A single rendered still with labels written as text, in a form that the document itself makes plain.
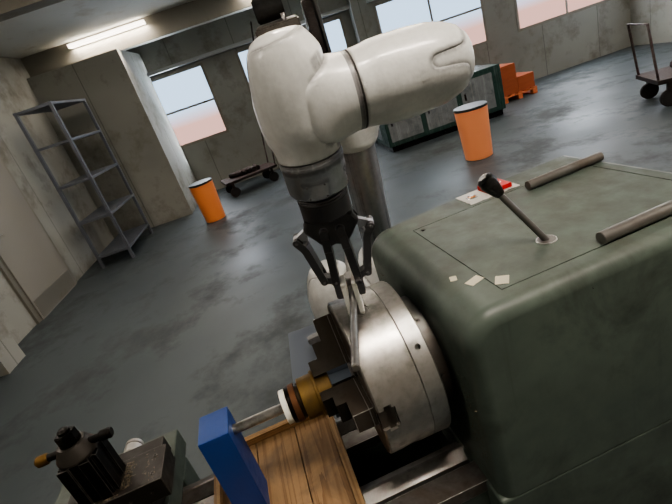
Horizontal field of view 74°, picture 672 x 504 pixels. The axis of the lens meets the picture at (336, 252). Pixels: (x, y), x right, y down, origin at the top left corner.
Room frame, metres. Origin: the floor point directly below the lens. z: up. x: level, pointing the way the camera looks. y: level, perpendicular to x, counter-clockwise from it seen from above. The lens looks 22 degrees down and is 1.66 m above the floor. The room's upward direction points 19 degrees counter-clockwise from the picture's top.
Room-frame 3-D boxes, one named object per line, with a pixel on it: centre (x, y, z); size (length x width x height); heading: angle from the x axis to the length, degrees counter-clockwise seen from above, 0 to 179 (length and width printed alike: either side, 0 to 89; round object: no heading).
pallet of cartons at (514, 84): (8.61, -4.05, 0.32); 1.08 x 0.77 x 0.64; 2
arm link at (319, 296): (1.34, 0.05, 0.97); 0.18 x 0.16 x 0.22; 93
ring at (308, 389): (0.72, 0.14, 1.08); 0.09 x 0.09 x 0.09; 8
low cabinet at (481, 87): (8.17, -2.38, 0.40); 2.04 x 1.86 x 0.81; 92
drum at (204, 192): (6.91, 1.62, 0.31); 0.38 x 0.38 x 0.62
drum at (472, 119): (5.50, -2.14, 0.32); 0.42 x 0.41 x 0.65; 3
